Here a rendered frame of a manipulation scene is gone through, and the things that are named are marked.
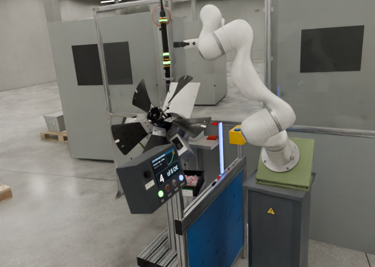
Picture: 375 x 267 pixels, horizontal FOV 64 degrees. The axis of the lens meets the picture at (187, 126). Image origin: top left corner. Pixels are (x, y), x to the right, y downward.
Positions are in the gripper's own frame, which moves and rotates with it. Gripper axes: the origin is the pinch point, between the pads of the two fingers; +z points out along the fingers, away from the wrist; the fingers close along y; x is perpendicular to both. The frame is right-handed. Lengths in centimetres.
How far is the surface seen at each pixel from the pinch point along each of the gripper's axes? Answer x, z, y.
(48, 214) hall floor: -165, 184, 9
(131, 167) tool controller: -41, -27, -83
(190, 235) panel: -94, -26, -45
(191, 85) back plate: -31, 17, 41
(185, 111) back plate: -48, 15, 27
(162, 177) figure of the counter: -49, -32, -72
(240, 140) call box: -64, -29, 21
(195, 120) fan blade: -47.3, -6.4, 2.5
